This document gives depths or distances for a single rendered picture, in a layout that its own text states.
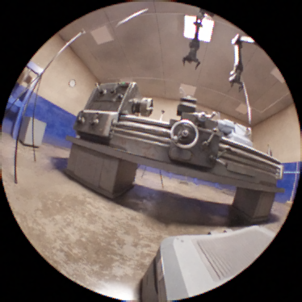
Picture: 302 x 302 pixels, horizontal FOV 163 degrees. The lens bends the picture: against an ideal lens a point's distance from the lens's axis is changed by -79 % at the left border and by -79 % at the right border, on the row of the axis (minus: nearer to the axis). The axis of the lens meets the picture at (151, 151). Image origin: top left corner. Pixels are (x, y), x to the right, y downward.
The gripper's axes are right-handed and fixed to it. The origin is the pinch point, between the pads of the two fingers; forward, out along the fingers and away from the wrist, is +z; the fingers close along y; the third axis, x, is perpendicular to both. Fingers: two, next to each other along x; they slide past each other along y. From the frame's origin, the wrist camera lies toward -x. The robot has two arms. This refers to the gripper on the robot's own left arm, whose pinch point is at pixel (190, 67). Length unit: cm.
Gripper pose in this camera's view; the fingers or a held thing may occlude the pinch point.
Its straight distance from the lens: 94.5
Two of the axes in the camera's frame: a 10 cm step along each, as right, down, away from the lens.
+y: -9.7, -2.5, 0.1
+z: -2.3, 8.8, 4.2
